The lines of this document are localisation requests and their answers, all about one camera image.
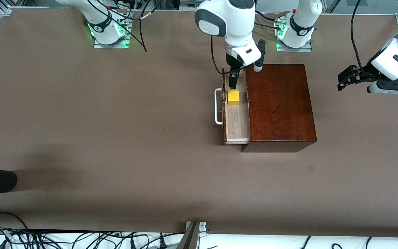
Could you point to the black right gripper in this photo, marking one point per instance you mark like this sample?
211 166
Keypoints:
232 67

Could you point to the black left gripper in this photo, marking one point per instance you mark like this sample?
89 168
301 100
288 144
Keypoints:
362 73

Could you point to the yellow cube block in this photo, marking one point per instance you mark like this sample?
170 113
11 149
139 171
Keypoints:
233 98

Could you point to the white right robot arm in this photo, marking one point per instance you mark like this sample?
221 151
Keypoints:
233 17

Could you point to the dark brown wooden cabinet box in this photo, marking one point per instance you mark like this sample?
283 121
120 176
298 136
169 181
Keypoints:
278 103

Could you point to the silver metal crossbar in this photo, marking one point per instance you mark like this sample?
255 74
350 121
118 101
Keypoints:
188 4

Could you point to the brown paper table cover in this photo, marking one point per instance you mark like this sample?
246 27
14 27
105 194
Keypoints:
150 138

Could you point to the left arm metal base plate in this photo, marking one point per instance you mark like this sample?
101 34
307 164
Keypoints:
306 50

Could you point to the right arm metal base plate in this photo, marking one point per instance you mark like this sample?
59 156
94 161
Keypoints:
111 46

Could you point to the silver metal bracket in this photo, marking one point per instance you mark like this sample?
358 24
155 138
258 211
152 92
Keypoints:
203 226

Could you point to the grey metal post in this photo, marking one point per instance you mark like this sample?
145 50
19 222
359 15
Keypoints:
188 240

